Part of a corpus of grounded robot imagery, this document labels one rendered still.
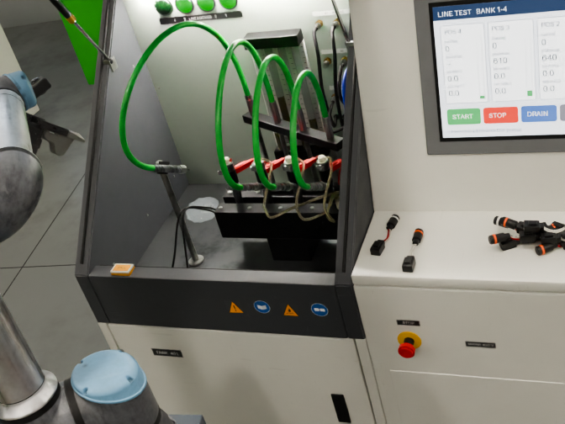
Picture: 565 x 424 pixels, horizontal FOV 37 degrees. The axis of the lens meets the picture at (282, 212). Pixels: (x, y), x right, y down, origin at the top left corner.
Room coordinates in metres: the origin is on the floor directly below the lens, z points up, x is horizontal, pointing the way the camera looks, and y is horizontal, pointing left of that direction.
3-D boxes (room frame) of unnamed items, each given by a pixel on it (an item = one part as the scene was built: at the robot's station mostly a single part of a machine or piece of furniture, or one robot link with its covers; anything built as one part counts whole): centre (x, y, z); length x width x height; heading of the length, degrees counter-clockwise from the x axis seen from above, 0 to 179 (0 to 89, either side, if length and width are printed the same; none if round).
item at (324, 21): (1.86, -0.24, 1.20); 0.13 x 0.03 x 0.31; 62
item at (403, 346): (1.28, -0.18, 0.80); 0.05 x 0.04 x 0.05; 62
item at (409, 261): (1.35, -0.24, 0.99); 0.12 x 0.02 x 0.02; 151
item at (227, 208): (1.68, -0.01, 0.91); 0.34 x 0.10 x 0.15; 62
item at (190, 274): (1.52, 0.20, 0.87); 0.62 x 0.04 x 0.16; 62
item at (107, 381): (1.11, 0.38, 1.07); 0.13 x 0.12 x 0.14; 99
